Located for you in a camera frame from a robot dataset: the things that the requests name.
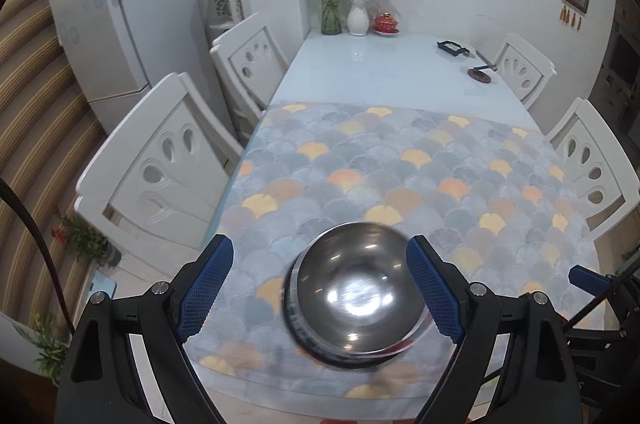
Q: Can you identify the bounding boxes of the blue steel bowl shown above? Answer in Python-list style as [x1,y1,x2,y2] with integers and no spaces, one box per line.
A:
[282,222,433,369]

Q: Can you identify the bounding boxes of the white chair near right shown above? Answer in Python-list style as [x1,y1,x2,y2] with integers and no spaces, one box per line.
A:
[547,98,639,240]

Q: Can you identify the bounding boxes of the white chair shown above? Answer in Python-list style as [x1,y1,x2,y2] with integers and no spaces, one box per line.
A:
[490,33,556,110]
[209,12,290,144]
[547,98,639,240]
[75,73,243,276]

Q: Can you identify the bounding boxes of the potted red flower plant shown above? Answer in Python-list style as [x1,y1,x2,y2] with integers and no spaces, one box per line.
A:
[51,208,122,268]

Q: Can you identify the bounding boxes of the fan-pattern table mat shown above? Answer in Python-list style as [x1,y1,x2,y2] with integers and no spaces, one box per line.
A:
[186,103,598,418]

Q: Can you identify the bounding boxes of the white chair near left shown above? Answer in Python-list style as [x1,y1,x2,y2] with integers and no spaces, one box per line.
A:
[75,73,243,276]

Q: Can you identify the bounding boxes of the white chair far right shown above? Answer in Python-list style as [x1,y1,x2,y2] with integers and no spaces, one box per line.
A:
[490,33,556,110]

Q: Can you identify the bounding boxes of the red round phone stand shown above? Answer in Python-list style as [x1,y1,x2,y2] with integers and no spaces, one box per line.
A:
[468,50,497,84]

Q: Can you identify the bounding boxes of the black rectangular tray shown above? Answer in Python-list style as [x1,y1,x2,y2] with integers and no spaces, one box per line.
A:
[436,40,470,57]

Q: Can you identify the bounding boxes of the red lidded pot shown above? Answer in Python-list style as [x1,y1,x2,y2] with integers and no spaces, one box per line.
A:
[373,12,399,36]

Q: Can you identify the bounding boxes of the white refrigerator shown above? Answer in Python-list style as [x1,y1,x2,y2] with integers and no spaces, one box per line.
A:
[49,0,232,132]

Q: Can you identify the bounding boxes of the white chair far left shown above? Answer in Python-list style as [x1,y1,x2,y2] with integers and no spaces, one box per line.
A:
[209,12,290,144]

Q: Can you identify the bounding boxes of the white vase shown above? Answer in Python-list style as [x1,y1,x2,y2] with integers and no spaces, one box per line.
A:
[347,0,370,36]

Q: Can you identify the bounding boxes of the green glass vase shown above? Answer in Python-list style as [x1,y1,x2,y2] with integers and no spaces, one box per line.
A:
[320,0,342,35]

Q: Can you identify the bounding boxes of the black cable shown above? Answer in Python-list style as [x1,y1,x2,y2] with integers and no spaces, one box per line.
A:
[0,177,76,335]

